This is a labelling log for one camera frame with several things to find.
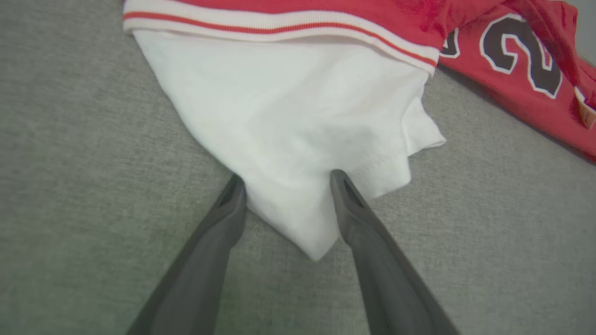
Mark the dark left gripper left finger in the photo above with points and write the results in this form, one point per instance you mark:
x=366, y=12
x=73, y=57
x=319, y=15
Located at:
x=195, y=279

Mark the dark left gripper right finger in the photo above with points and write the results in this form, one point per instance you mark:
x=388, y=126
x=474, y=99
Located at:
x=386, y=279

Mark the red basketball jersey white trim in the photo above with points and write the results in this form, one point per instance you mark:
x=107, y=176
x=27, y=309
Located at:
x=288, y=116

